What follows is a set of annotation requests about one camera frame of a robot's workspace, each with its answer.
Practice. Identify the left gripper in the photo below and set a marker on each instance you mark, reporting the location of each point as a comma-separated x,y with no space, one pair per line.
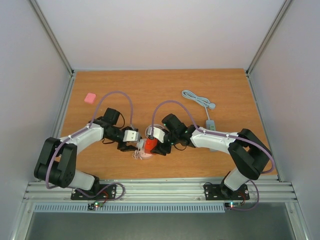
124,147

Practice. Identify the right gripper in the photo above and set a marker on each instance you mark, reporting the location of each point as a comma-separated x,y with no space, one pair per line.
162,149

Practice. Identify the orange cube socket adapter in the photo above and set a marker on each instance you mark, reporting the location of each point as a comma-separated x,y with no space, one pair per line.
149,145

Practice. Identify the pink square plug adapter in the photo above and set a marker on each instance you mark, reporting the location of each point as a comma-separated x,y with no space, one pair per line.
90,98

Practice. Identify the round pink power socket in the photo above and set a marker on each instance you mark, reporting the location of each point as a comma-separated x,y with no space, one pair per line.
142,155

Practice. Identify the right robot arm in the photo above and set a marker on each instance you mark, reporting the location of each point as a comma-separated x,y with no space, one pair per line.
248,153

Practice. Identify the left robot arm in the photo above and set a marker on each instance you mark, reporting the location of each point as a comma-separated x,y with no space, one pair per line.
56,164

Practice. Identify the green plug adapter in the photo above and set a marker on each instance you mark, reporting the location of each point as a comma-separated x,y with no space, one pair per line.
211,127

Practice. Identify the grey power strip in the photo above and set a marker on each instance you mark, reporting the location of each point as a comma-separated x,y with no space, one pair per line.
208,122

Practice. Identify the left controller board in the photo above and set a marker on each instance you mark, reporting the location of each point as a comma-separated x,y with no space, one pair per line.
95,205

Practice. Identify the controller board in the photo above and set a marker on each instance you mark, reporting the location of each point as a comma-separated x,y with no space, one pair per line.
95,205
232,205

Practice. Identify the right controller board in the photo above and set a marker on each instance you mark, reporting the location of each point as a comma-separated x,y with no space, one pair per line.
232,205

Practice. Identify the aluminium rail frame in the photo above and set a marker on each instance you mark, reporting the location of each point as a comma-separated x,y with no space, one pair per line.
267,189

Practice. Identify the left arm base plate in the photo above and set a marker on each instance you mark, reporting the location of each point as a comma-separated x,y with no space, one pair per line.
103,192

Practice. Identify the blue slotted cable duct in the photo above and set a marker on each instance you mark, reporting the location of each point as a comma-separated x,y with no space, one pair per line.
129,208

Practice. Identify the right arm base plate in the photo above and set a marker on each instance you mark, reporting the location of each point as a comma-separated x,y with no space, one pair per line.
216,192

